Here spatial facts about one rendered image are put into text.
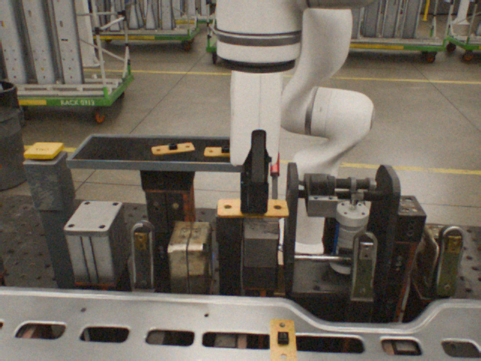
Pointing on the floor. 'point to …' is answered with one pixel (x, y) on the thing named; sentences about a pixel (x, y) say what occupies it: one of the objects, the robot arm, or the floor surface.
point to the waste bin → (11, 138)
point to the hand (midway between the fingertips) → (253, 191)
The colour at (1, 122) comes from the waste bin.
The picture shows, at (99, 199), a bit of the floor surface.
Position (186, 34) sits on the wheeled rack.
